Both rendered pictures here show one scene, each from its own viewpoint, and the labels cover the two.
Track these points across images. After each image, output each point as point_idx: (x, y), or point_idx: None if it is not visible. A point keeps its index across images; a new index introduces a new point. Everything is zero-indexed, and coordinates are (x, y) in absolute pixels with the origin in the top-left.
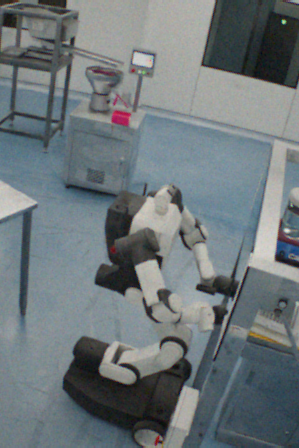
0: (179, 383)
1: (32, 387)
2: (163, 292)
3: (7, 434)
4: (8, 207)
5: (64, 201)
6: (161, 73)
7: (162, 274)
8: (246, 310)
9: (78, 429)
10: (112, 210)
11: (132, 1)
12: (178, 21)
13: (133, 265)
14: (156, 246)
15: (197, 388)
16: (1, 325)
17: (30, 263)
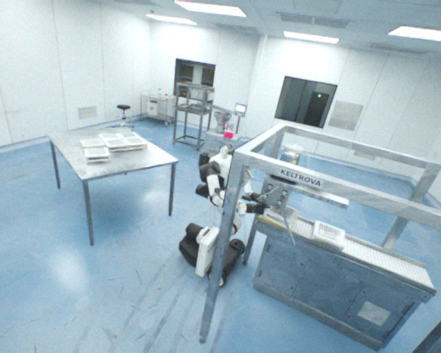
0: (236, 252)
1: (165, 248)
2: (217, 189)
3: (145, 268)
4: (164, 160)
5: None
6: (255, 121)
7: None
8: (234, 176)
9: (181, 271)
10: (201, 154)
11: (242, 86)
12: (264, 95)
13: None
14: (217, 169)
15: (246, 257)
16: (158, 219)
17: (179, 195)
